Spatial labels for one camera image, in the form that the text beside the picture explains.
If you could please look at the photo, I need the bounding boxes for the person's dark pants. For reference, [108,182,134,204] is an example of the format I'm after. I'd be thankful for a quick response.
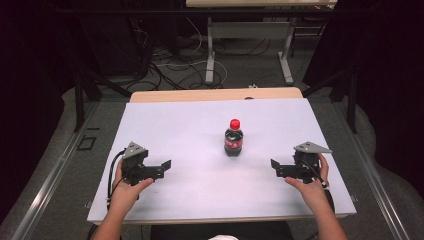
[149,221,295,240]

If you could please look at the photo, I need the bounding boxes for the person's right hand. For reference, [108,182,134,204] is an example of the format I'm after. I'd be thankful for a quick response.
[284,153,331,210]

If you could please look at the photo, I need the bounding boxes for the metal floor rail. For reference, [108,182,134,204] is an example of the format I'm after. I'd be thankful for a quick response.
[11,101,101,240]
[333,101,412,240]

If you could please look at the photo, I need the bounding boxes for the white floor cable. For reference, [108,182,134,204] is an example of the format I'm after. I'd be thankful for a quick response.
[156,17,229,90]

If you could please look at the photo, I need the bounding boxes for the white table sheet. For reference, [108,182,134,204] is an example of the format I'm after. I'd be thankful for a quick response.
[87,97,357,223]

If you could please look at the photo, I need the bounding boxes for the floor socket box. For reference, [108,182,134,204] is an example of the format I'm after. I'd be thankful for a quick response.
[76,135,98,152]

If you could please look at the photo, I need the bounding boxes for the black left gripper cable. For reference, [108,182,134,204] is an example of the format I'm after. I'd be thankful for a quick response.
[87,149,127,240]

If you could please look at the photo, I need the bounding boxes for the person's left hand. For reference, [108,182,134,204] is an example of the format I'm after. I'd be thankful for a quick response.
[109,159,155,213]

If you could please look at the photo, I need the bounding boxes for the wooden table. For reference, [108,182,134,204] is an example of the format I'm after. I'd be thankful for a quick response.
[87,87,357,226]

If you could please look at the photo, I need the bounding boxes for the black floor cable bundle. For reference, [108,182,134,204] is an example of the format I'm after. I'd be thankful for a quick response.
[128,16,231,92]

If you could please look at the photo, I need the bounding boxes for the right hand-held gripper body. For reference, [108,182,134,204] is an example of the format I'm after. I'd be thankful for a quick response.
[292,141,333,185]

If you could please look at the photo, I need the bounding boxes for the desk with white legs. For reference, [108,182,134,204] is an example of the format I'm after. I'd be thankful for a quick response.
[185,0,338,86]

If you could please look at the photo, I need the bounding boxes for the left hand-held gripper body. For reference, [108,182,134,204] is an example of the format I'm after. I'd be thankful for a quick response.
[120,141,158,187]

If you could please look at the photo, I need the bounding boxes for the black metal stand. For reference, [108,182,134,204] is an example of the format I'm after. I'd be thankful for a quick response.
[301,66,360,134]
[73,66,133,133]

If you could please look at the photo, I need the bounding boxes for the cola bottle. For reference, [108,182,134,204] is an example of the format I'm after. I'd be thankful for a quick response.
[223,128,244,158]

